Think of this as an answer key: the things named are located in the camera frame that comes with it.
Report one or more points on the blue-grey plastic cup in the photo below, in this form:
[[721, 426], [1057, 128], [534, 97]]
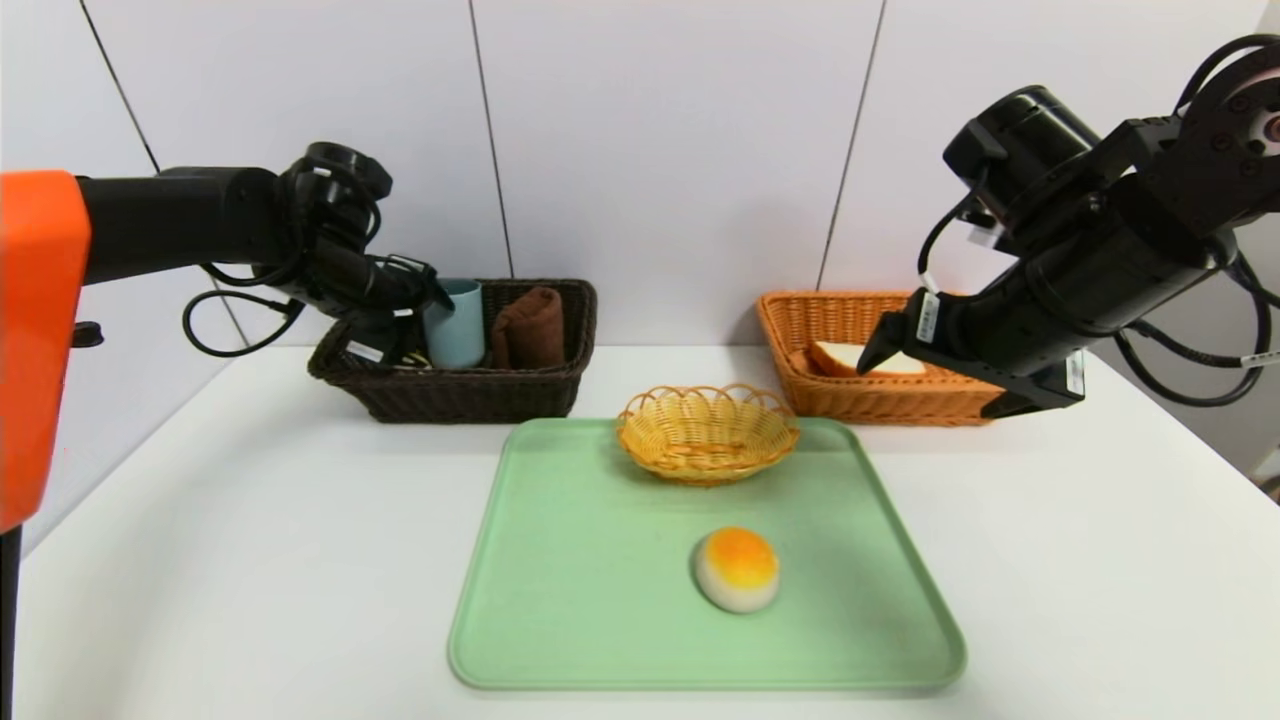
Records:
[[460, 330]]

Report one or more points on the brown towel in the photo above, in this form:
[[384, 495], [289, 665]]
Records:
[[530, 330]]

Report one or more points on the toy bread slice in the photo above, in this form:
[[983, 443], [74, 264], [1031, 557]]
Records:
[[840, 358]]

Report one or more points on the orange rectangular wicker basket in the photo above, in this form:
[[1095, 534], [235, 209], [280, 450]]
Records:
[[800, 325]]

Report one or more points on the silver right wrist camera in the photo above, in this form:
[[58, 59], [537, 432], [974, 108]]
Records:
[[985, 236]]

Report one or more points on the small round yellow basket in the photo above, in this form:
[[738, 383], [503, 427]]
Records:
[[705, 440]]

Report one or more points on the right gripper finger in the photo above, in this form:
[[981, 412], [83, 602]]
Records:
[[885, 345], [1015, 405]]

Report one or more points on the round orange-topped toy bun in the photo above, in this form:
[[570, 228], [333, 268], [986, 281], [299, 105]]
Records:
[[737, 570]]

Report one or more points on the dark brown wicker basket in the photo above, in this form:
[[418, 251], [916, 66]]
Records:
[[470, 395]]

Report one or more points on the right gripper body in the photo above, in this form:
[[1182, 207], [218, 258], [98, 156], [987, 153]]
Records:
[[927, 320]]

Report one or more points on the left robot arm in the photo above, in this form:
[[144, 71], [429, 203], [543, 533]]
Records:
[[180, 225]]

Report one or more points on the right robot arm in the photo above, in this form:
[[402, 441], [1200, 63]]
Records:
[[1130, 220]]

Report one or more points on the green plastic tray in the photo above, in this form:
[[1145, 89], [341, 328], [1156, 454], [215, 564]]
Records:
[[560, 620]]

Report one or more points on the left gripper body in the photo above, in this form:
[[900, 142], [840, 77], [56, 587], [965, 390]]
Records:
[[412, 283]]

